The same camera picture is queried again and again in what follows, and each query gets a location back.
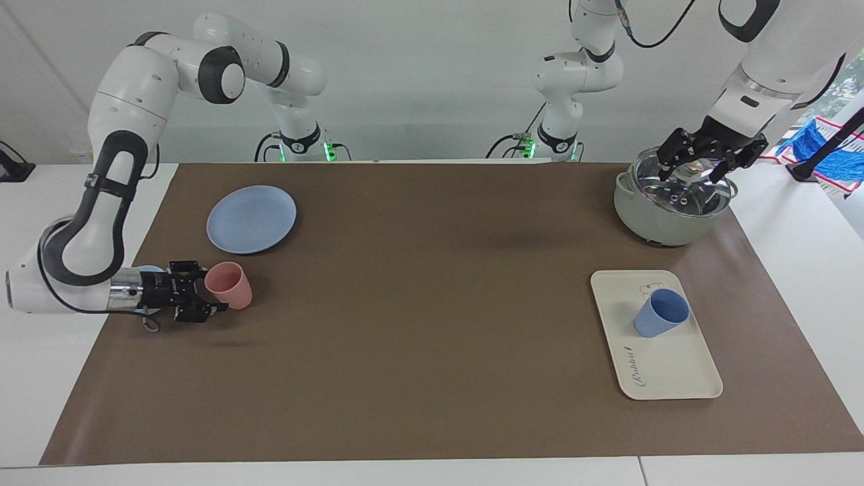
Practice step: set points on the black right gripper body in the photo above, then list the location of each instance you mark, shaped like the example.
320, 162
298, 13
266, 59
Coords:
162, 288

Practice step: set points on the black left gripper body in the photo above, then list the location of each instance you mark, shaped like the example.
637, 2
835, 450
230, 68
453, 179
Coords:
717, 138

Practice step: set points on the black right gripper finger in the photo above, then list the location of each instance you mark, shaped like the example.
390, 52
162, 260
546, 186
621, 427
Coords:
185, 267
192, 312

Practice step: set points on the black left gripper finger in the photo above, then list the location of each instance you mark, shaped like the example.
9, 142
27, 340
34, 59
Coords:
678, 148
739, 156

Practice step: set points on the pink plastic cup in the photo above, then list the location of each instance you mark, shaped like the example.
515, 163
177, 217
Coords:
233, 290

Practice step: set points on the blue plastic cup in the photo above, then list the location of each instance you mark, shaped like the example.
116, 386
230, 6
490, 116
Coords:
658, 317

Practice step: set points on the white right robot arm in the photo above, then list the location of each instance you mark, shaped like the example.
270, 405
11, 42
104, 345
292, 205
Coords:
128, 88

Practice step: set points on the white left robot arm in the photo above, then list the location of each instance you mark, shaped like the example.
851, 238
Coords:
783, 61

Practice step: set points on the cream tray with rabbit print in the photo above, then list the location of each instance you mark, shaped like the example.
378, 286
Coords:
665, 364

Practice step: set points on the clear glass pot lid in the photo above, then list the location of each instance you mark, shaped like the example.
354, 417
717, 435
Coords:
682, 192

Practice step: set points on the black stand with pole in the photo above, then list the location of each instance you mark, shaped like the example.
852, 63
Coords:
803, 172

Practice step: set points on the pale green electric pot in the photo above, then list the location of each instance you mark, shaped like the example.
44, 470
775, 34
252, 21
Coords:
648, 219

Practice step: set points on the blue round plate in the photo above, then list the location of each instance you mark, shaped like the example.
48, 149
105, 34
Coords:
251, 219

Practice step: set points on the white red striped cloth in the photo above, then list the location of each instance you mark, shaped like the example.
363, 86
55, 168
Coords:
831, 181

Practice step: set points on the blue cloth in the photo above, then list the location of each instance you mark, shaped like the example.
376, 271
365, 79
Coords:
847, 165

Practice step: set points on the black device on table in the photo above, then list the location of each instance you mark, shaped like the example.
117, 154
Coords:
13, 172

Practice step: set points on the brown paper table mat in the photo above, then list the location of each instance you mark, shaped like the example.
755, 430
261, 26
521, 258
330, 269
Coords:
418, 324

